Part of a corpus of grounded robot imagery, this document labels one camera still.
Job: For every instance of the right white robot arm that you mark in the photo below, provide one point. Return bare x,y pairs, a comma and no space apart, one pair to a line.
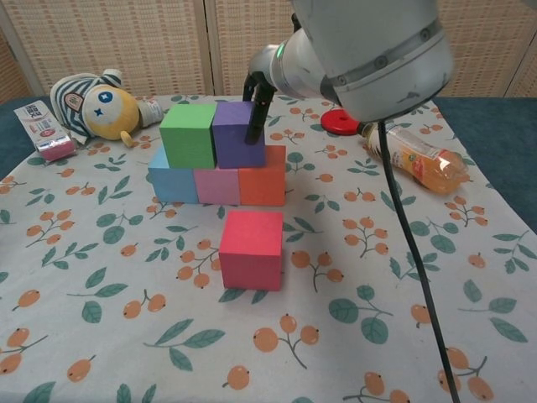
377,54

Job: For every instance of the pink foam cube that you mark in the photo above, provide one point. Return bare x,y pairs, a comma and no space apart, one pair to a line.
218,186

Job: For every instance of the orange drink plastic bottle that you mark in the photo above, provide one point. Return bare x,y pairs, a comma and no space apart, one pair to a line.
432,161

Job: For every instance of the green foam cube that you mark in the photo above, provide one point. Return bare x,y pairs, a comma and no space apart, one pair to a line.
186,134

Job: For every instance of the orange foam cube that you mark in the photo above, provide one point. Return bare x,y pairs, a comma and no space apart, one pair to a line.
262,186

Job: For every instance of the white pink toothpaste box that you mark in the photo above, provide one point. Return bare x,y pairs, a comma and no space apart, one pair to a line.
42,126

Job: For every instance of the yellow striped plush toy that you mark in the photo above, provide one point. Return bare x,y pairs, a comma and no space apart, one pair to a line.
105,109

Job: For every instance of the red round disc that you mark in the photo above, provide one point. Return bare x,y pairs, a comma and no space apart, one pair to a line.
335,126

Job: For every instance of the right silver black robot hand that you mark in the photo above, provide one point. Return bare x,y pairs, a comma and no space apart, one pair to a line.
262,67

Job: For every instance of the woven bamboo folding screen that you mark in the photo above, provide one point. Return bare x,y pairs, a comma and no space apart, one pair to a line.
126,42

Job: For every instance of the blue foam cube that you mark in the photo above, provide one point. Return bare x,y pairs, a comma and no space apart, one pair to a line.
172,182

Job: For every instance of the small white plastic bottle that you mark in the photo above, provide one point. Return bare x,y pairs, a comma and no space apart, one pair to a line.
150,111

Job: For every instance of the floral fruit print tablecloth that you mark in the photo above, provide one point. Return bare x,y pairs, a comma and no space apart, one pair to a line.
126,273

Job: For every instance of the purple foam cube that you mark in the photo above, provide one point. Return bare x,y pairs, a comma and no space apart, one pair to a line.
233,138

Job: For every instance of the red foam cube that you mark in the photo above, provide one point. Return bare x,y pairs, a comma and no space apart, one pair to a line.
251,252

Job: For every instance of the teal table cover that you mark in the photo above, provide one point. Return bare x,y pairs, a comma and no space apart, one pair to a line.
495,138

